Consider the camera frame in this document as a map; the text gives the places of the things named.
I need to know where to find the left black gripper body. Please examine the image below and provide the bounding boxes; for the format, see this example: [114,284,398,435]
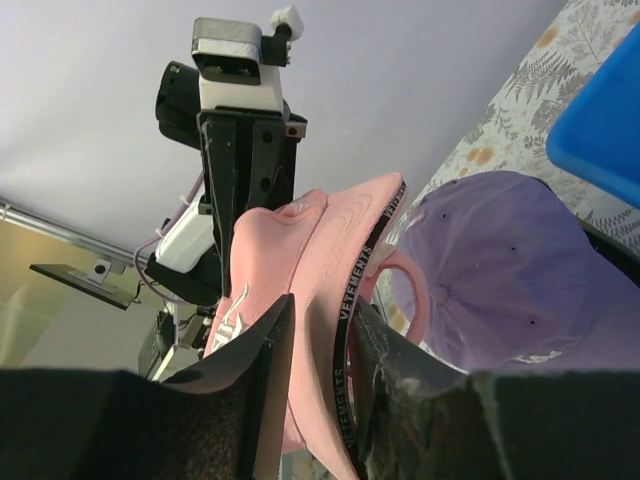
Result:
[155,61,307,210]

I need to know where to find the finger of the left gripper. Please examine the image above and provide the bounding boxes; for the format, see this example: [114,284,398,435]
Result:
[249,117,300,210]
[198,110,253,297]

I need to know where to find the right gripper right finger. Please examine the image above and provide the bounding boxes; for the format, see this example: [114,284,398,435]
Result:
[350,300,639,479]

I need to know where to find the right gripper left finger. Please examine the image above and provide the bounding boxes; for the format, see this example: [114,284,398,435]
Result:
[1,294,295,479]

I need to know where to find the pink baseball cap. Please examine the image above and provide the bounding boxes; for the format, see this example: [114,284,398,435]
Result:
[205,173,429,479]

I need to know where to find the purple baseball cap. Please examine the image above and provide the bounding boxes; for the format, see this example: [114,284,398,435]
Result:
[391,171,639,371]

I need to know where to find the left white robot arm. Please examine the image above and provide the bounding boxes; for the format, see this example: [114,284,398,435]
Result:
[145,62,307,306]

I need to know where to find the floral table mat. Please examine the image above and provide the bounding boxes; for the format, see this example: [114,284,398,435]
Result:
[369,0,640,321]

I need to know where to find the blue plastic bin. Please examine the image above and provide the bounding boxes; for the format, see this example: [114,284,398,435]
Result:
[546,26,640,208]

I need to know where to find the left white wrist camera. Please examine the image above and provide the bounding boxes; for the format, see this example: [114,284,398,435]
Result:
[191,5,304,115]

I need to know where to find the aluminium enclosure frame post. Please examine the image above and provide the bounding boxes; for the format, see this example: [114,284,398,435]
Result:
[1,199,134,268]

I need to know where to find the black monitor outside enclosure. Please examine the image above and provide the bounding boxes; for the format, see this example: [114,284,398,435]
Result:
[29,259,135,310]

